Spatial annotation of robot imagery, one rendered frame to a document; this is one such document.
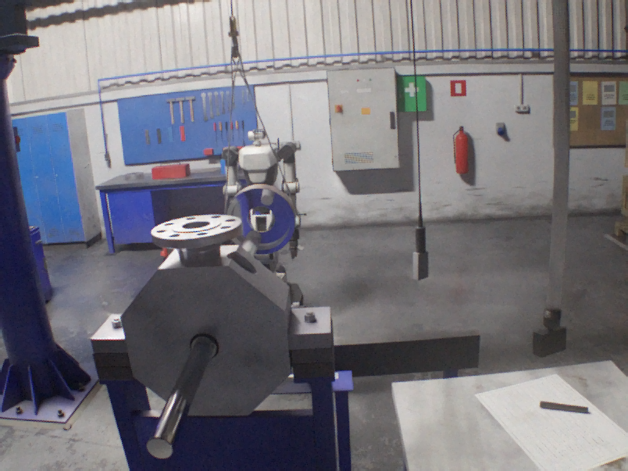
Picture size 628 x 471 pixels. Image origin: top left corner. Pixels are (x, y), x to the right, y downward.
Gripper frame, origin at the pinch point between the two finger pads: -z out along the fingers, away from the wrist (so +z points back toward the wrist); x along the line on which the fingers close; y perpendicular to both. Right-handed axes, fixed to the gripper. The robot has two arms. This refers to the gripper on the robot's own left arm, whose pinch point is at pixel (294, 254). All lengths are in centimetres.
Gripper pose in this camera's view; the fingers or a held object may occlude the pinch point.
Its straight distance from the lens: 396.9
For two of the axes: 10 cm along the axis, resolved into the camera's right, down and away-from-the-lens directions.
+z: -0.4, -10.0, -0.7
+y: 9.9, -0.3, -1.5
